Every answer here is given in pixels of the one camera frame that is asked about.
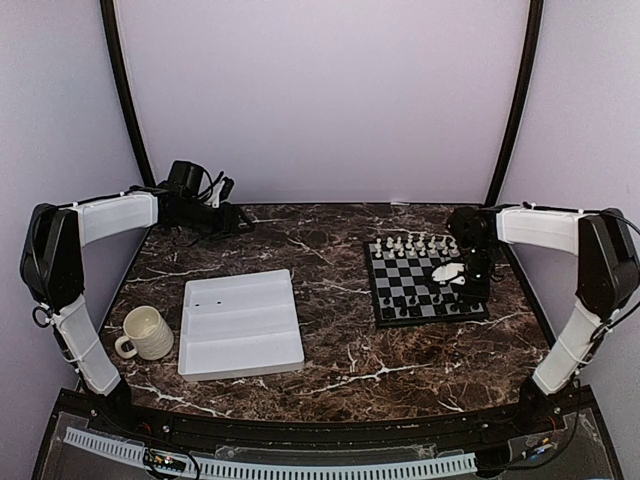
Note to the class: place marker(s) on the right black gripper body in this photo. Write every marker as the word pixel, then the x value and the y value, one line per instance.
pixel 483 286

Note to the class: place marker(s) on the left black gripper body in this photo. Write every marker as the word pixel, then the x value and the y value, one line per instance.
pixel 224 225

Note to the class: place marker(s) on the black chess piece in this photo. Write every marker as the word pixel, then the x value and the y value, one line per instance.
pixel 440 309

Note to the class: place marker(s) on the black bishop bottom row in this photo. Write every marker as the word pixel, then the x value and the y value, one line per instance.
pixel 414 311

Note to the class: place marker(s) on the black grey chessboard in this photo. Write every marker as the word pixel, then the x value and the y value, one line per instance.
pixel 407 277

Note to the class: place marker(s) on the tall black piece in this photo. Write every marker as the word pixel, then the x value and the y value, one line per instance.
pixel 401 306

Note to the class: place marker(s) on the black piece bottom row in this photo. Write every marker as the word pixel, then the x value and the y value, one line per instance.
pixel 389 313

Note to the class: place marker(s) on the white plastic tray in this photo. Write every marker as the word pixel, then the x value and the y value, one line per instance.
pixel 239 326

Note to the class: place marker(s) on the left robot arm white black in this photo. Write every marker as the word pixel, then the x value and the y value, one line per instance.
pixel 51 264

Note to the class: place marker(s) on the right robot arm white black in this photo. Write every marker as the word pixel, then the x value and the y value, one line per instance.
pixel 590 254

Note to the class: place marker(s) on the white chess pieces row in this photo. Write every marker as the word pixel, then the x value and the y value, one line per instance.
pixel 414 246

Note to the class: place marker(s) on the cream ceramic mug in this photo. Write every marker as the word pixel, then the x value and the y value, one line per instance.
pixel 146 335

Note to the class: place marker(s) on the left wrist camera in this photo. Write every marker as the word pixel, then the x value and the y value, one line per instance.
pixel 220 191

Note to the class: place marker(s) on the black front rail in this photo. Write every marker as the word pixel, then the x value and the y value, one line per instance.
pixel 485 429

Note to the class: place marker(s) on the left black frame post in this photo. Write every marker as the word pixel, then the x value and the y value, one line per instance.
pixel 115 50

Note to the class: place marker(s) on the black frame post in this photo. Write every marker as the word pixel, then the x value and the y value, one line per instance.
pixel 521 89
pixel 115 50

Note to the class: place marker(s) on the right black frame post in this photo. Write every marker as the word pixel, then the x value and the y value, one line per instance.
pixel 521 89

